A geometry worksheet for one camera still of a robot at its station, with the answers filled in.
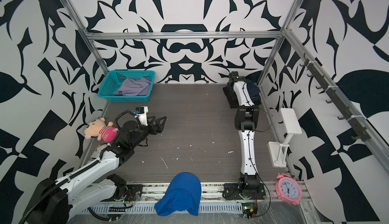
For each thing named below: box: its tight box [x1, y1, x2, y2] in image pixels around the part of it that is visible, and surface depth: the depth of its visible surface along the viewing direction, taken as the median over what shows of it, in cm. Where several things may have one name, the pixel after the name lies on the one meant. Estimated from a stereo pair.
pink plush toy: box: [84, 117, 119, 143], surface depth 90 cm
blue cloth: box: [153, 172, 202, 217], surface depth 71 cm
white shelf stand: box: [267, 107, 303, 168], surface depth 77 cm
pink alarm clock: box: [275, 173, 303, 206], surface depth 74 cm
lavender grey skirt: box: [115, 77, 152, 96], surface depth 109 cm
